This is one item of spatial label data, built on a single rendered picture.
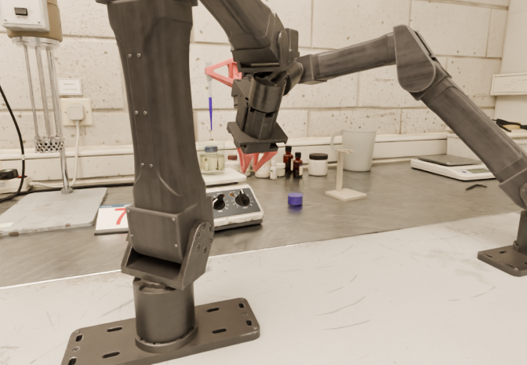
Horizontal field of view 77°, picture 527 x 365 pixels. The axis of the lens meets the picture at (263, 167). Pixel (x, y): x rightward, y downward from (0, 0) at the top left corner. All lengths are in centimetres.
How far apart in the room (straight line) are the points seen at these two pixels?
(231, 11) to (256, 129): 21
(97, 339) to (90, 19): 99
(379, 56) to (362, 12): 79
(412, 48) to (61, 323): 67
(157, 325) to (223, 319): 8
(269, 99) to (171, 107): 26
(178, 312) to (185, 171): 14
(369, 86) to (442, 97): 83
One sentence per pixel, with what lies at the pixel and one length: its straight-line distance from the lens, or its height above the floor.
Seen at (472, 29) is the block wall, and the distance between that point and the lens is 187.
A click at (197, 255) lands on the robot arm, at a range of 36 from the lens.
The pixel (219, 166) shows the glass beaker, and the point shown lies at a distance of 77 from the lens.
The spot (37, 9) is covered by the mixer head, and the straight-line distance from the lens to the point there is 87.
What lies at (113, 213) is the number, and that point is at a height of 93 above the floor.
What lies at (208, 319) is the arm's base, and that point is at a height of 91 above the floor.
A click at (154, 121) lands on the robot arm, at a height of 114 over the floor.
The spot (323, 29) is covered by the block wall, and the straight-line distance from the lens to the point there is 140.
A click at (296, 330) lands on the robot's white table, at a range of 43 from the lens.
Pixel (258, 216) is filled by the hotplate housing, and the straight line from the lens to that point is 71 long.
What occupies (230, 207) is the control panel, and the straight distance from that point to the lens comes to 71.
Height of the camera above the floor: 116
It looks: 11 degrees down
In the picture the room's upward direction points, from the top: straight up
